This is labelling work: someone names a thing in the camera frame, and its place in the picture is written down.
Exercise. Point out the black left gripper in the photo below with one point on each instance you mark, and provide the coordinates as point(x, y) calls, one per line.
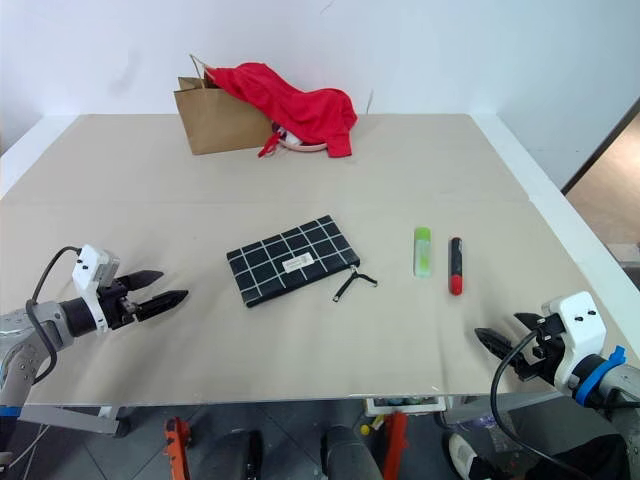
point(117, 304)

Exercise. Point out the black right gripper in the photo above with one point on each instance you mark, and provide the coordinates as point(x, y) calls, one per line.
point(542, 350)

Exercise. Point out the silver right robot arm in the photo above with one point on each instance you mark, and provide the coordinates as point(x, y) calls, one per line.
point(615, 395)

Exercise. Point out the blue band on right arm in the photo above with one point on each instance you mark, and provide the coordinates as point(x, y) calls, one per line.
point(597, 375)

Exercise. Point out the black checked pencil pouch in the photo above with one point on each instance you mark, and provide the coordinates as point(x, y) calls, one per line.
point(292, 260)

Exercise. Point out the black red marker pen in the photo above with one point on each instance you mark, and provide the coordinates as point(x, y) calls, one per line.
point(455, 265)

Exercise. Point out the green highlighter pen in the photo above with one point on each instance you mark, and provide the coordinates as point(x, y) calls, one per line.
point(422, 252)

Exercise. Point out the white box under table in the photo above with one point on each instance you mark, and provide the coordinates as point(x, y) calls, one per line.
point(405, 402)

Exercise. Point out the white black shoe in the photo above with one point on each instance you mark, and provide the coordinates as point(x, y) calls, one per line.
point(462, 452)

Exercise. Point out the orange clamp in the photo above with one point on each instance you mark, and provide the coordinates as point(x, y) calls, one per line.
point(176, 445)
point(395, 445)

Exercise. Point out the brown paper bag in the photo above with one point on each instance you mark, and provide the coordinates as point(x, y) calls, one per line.
point(220, 117)

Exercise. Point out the dark rounded robot foot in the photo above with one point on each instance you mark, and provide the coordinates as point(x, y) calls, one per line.
point(350, 452)

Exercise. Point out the pink bowl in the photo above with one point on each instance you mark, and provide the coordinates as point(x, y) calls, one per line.
point(305, 146)

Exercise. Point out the red cloth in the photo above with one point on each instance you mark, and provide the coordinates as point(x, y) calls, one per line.
point(295, 107)

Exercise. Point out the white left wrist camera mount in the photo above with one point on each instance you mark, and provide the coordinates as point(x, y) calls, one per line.
point(91, 272)

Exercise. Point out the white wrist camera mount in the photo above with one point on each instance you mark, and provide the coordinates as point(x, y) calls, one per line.
point(575, 330)
point(91, 272)

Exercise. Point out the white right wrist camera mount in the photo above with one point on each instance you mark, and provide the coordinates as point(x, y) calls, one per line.
point(575, 330)

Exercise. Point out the grey metal table bracket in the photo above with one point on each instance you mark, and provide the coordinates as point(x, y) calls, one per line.
point(75, 419)

